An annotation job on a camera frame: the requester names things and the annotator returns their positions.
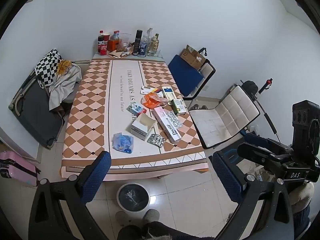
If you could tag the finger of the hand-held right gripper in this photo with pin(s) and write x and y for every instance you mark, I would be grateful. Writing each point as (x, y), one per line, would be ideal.
(260, 140)
(265, 153)

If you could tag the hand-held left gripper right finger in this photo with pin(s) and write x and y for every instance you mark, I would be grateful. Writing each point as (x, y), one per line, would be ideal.
(227, 177)

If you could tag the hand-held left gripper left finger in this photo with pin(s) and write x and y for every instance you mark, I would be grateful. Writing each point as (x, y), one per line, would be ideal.
(100, 170)

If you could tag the white bin with black liner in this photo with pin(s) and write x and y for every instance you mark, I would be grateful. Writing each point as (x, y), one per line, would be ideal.
(132, 196)

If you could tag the orange plastic bag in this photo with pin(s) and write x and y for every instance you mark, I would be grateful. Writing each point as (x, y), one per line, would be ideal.
(153, 100)

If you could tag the person's right forearm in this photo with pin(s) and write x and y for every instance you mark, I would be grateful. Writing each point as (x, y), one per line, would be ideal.
(303, 195)

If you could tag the blue plastic packet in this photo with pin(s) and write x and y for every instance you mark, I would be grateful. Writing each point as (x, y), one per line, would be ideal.
(122, 143)

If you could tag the white padded chair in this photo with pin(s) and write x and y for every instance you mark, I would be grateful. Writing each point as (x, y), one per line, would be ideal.
(222, 120)

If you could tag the checkered printed tablecloth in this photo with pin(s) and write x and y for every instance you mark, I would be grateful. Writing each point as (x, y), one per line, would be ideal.
(95, 120)

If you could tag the grey fuzzy slipper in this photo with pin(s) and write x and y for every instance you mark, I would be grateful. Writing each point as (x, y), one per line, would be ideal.
(151, 215)
(122, 217)

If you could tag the black exercise machine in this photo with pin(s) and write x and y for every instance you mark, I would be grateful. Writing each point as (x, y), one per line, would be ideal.
(251, 87)

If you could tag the open white carton box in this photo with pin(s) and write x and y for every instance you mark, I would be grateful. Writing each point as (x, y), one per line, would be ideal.
(142, 127)

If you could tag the silver blister pack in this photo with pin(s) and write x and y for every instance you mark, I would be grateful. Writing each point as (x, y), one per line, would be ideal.
(155, 140)

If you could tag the small blue white box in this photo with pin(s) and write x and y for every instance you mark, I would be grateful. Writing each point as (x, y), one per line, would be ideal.
(136, 109)

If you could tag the long white pink box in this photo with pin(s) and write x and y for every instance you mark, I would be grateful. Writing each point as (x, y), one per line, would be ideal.
(167, 130)

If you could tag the foil pill blister sheet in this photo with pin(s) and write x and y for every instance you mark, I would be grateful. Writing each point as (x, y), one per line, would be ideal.
(174, 119)

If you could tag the pink suitcase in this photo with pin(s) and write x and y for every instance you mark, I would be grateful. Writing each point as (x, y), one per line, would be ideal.
(15, 168)

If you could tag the small labelled box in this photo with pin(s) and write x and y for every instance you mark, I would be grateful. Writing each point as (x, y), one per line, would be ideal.
(180, 106)

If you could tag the grey folding cot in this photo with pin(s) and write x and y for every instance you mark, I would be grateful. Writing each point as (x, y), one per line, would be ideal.
(35, 112)

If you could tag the grey cloth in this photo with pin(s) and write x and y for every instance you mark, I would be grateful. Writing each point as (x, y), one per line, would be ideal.
(65, 85)

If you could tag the blue chair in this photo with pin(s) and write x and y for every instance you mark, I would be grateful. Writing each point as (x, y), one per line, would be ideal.
(186, 76)

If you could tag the white green box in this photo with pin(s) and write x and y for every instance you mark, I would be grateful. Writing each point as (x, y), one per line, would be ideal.
(169, 93)

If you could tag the cardboard box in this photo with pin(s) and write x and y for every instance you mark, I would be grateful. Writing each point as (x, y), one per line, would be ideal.
(193, 56)

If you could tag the yellow net bag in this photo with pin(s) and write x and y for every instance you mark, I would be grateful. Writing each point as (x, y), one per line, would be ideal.
(63, 66)

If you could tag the brown cardboard pieces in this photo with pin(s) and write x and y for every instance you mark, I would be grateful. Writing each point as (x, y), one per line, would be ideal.
(117, 54)

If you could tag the black white checkered cloth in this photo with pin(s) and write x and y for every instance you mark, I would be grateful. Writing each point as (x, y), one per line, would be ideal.
(46, 66)

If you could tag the cola bottle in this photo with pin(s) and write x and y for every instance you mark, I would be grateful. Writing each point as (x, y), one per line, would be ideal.
(101, 45)

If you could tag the orange box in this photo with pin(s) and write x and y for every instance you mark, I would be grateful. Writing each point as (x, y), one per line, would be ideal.
(113, 45)

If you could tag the clear snack bag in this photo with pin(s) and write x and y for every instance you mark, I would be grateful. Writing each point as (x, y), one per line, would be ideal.
(123, 45)

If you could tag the blue white bottle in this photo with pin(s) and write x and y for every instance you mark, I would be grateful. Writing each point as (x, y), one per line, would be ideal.
(142, 47)

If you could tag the red cup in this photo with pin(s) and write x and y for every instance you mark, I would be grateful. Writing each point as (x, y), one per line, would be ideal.
(106, 37)

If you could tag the black spray can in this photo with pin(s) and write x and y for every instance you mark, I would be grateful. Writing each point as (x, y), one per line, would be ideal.
(137, 42)

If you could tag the blue white carton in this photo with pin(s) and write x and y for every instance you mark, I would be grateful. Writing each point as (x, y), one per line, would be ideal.
(116, 34)

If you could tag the gold glass bottle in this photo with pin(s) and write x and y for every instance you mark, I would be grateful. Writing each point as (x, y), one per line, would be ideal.
(155, 44)

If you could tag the clear glass bottle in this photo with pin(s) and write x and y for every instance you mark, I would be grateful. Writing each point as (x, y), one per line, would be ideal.
(150, 38)

